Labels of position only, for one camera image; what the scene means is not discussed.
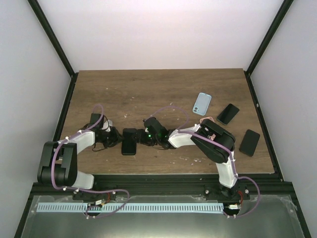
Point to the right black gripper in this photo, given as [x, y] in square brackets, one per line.
[140, 138]

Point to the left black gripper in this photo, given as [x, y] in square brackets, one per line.
[116, 140]

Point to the teal edged black phone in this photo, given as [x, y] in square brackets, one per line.
[227, 115]

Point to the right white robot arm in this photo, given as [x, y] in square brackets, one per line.
[215, 142]

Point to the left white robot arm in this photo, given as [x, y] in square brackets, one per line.
[58, 165]

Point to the pink phone case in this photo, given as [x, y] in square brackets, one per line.
[209, 118]

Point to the light blue phone case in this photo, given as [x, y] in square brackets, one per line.
[201, 104]

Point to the light blue slotted strip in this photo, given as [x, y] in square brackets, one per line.
[133, 207]

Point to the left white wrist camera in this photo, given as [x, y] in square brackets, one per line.
[107, 125]

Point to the black front rail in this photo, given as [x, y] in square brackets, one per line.
[182, 184]

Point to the left black frame post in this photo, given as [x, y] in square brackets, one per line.
[40, 15]

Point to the black frame post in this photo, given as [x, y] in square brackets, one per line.
[281, 13]
[40, 15]

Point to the right black frame post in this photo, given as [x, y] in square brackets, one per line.
[281, 13]

